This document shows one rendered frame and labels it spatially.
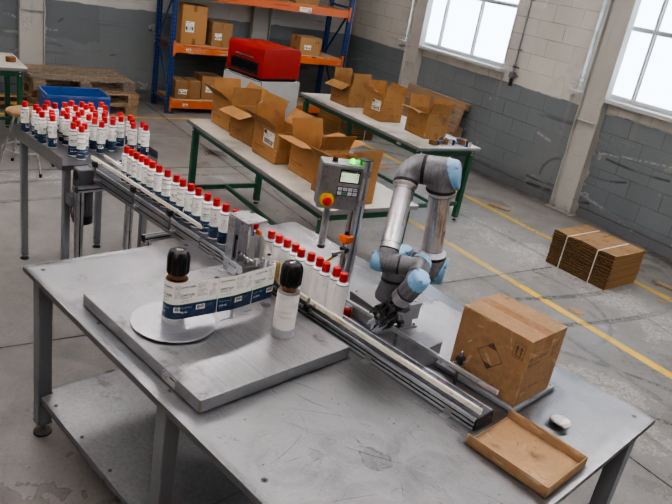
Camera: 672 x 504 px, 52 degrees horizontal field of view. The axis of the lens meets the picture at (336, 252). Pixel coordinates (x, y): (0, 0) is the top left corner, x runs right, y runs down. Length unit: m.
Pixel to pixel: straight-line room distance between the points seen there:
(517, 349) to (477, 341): 0.17
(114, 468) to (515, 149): 7.05
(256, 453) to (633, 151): 6.53
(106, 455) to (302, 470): 1.16
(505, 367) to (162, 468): 1.24
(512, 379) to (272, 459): 0.93
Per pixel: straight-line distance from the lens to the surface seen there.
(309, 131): 5.06
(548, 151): 8.72
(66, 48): 10.05
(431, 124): 6.89
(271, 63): 8.10
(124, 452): 3.06
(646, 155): 7.99
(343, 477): 2.11
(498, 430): 2.48
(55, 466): 3.36
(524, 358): 2.51
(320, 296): 2.81
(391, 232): 2.56
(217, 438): 2.17
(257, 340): 2.57
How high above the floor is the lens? 2.18
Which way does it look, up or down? 22 degrees down
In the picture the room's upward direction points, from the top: 10 degrees clockwise
